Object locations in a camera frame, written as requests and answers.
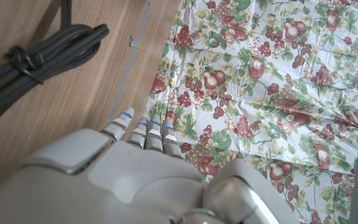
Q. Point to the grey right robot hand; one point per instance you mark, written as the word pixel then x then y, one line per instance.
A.
pixel 110 186

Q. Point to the small metal clip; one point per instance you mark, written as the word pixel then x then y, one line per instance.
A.
pixel 132 42

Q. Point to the floral fruit print backdrop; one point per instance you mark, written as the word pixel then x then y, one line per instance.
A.
pixel 259 93

